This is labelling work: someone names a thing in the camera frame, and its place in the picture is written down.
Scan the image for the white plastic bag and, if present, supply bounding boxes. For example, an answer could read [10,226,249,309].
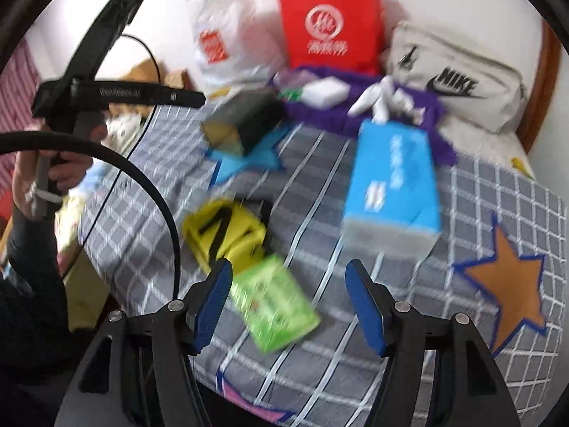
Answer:
[186,0,285,87]

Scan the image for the cardboard box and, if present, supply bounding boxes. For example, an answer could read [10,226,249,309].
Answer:
[109,58,190,118]

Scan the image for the red striped cloth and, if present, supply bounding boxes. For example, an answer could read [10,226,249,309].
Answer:
[0,40,45,179]

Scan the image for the red paper bag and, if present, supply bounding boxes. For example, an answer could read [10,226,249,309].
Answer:
[276,0,387,76]

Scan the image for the green and white tissue pack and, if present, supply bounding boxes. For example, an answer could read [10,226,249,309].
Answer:
[279,77,350,109]

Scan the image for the person's left forearm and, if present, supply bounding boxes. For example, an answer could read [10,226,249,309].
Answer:
[0,205,72,334]

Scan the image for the grey waist bag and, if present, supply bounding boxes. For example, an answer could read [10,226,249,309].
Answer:
[384,21,530,134]

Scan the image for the brown wooden headboard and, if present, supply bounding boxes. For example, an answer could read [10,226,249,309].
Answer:
[516,20,565,154]

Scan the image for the purple towel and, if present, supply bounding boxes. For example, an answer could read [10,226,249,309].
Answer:
[273,66,458,167]

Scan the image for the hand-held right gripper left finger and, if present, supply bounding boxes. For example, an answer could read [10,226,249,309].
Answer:
[53,257,234,427]

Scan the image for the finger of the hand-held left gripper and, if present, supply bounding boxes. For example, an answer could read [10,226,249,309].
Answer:
[147,89,206,108]

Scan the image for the person's left hand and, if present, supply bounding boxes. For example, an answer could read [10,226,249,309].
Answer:
[12,122,108,220]

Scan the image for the thin black cable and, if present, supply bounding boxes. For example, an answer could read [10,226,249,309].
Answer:
[55,33,161,279]

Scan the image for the white cotton socks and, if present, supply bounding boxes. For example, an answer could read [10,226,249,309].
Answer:
[348,75,425,126]

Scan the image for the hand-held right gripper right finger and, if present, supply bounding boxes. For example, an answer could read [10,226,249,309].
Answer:
[345,258,522,427]

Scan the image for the grey checked blanket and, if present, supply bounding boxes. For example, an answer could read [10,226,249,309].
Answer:
[78,104,569,427]

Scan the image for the blue tissue pack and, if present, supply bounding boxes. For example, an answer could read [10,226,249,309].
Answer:
[340,119,443,259]

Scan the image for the light green tissue pack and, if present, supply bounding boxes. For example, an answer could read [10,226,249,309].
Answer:
[229,255,321,353]

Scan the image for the white printed bed sheet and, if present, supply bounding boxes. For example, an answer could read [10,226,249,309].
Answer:
[438,111,536,181]

